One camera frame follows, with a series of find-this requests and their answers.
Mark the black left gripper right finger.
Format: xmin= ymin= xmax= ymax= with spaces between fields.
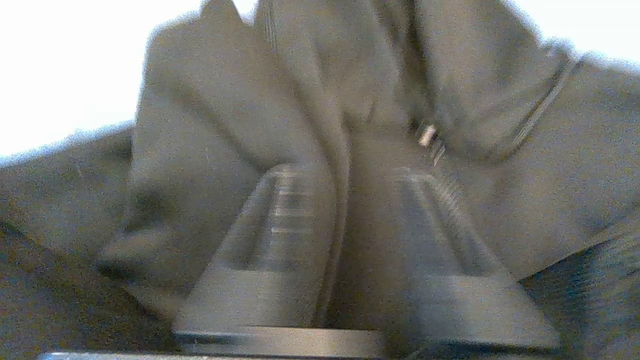
xmin=395 ymin=170 xmax=561 ymax=349

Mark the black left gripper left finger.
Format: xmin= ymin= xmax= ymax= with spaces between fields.
xmin=172 ymin=164 xmax=338 ymax=333

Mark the black zip hoodie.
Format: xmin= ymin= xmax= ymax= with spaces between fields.
xmin=0 ymin=0 xmax=640 ymax=360

